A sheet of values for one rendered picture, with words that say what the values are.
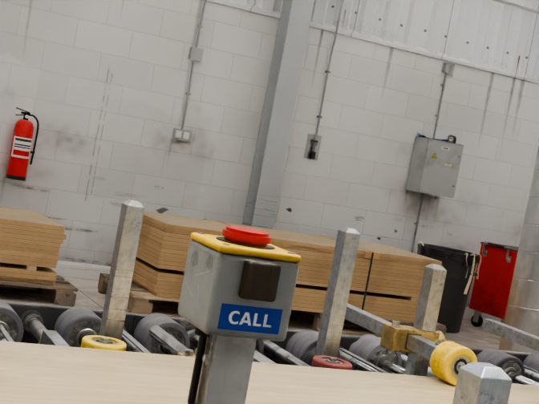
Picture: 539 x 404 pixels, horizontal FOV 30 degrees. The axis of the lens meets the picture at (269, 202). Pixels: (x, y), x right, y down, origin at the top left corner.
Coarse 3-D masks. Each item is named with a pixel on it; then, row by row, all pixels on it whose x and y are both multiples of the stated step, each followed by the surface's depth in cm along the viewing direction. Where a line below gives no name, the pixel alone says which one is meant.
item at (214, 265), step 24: (192, 240) 82; (216, 240) 79; (192, 264) 81; (216, 264) 76; (240, 264) 77; (288, 264) 79; (192, 288) 80; (216, 288) 76; (288, 288) 79; (192, 312) 79; (216, 312) 77; (288, 312) 79; (240, 336) 78; (264, 336) 79
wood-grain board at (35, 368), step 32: (0, 352) 161; (32, 352) 165; (64, 352) 169; (96, 352) 173; (128, 352) 178; (0, 384) 143; (32, 384) 146; (64, 384) 149; (96, 384) 152; (128, 384) 156; (160, 384) 159; (256, 384) 171; (288, 384) 175; (320, 384) 180; (352, 384) 185; (384, 384) 190; (416, 384) 195; (448, 384) 201; (512, 384) 213
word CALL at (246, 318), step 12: (228, 312) 77; (240, 312) 77; (252, 312) 78; (264, 312) 78; (276, 312) 79; (228, 324) 77; (240, 324) 78; (252, 324) 78; (264, 324) 78; (276, 324) 79
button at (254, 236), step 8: (224, 232) 80; (232, 232) 79; (240, 232) 79; (248, 232) 79; (256, 232) 80; (264, 232) 81; (232, 240) 79; (240, 240) 79; (248, 240) 79; (256, 240) 79; (264, 240) 79
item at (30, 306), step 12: (24, 312) 235; (48, 312) 238; (60, 312) 239; (96, 312) 242; (48, 324) 238; (132, 324) 246; (180, 324) 251; (24, 336) 236; (132, 336) 247; (288, 336) 264; (348, 336) 272; (360, 336) 275; (192, 348) 254; (348, 348) 272; (468, 348) 288; (480, 348) 292; (276, 360) 264
